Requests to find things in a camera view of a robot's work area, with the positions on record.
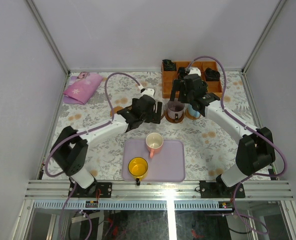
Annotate dark wooden grooved coaster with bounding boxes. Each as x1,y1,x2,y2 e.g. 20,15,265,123
165,112,185,124

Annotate grey purple ceramic mug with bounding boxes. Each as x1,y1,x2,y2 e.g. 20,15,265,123
167,99,185,119

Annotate light bamboo coaster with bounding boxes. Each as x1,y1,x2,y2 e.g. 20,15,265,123
110,106,123,116
185,109,200,121

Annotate light blue ceramic mug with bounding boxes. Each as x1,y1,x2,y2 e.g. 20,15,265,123
188,104,200,117

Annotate yellow ceramic mug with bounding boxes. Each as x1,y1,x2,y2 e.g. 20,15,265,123
128,157,148,182

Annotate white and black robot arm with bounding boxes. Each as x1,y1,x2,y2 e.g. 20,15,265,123
51,95,163,197
170,73,275,197

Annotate orange wooden compartment tray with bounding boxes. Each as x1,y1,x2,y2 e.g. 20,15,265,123
161,61,223,99

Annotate dark floral rolled cloth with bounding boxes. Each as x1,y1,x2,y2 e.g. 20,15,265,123
162,59,177,72
177,66,188,79
204,67,220,82

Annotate pink ceramic mug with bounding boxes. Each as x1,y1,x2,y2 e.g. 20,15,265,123
145,132,164,159

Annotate lavender plastic serving tray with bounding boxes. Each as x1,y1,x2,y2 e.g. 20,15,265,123
122,139,185,183

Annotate white floral tablecloth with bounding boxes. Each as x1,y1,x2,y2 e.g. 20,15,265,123
42,71,273,181

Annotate pink folded cloth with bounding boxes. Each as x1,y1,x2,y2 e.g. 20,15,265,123
63,72,103,105

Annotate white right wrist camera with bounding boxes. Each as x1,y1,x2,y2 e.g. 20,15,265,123
186,67,201,77

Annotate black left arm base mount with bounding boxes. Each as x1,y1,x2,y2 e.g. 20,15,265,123
68,179,113,199

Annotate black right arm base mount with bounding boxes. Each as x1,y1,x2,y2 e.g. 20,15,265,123
199,176,245,199

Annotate aluminium front frame rail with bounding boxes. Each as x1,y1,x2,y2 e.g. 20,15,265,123
25,180,294,201

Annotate blue slotted cable duct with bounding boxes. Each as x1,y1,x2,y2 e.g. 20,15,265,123
34,200,229,211

